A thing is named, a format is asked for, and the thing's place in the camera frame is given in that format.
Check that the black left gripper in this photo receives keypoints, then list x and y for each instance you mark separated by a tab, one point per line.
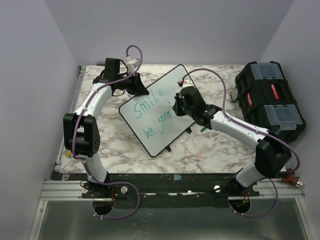
138	88

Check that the black framed whiteboard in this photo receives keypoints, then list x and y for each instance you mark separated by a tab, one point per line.
151	117

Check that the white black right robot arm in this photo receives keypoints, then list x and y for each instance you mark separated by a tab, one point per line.
270	154

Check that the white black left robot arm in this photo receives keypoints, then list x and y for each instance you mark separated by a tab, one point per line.
80	129

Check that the yellow small object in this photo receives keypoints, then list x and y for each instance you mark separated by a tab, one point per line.
68	154

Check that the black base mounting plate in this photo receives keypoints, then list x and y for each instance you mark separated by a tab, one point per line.
161	190

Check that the black plastic toolbox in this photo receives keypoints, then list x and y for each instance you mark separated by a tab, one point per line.
266	100

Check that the copper pipe fitting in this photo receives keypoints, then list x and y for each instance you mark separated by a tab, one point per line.
290	179

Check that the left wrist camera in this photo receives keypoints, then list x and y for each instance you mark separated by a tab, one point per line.
132	64

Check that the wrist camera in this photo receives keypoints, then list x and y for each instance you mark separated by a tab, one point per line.
132	64
184	83

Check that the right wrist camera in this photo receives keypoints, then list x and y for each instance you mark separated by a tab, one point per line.
184	83

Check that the aluminium rail left edge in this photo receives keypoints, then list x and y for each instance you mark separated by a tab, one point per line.
73	107

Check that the front aluminium rail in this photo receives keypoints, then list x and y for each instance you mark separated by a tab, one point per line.
62	191

